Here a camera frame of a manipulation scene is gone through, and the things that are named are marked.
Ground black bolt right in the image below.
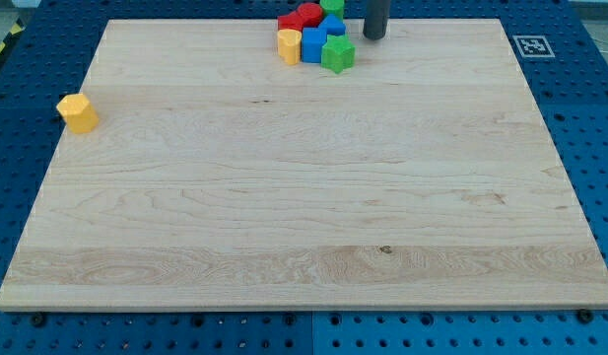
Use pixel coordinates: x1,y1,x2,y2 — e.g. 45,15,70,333
576,309,594,324

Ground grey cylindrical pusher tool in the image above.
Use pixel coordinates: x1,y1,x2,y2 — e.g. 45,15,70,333
363,0,391,40

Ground blue triangle block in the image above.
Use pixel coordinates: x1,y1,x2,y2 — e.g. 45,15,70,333
318,14,346,36

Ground wooden board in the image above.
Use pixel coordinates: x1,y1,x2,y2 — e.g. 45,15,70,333
0,19,608,312

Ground red star block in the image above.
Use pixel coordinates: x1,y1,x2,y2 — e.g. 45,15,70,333
277,11,304,32

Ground yellow heart block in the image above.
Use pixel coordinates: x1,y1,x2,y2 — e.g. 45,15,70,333
277,29,303,65

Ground black bolt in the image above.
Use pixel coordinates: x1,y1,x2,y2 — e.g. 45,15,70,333
576,309,594,324
30,313,46,327

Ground black bolt left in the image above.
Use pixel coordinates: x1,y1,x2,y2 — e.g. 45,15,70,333
30,313,46,327

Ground red circle block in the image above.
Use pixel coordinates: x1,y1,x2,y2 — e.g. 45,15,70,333
296,3,324,28

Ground green circle block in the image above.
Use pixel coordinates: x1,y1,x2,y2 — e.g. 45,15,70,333
319,0,345,20

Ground white fiducial marker tag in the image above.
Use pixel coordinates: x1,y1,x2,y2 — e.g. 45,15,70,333
513,35,555,58

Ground blue cube block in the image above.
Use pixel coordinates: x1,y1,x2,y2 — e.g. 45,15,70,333
301,28,327,63

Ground yellow hexagon block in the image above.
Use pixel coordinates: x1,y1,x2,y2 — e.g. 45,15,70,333
56,93,100,134

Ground green star block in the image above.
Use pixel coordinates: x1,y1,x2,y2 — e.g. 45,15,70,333
321,35,356,74

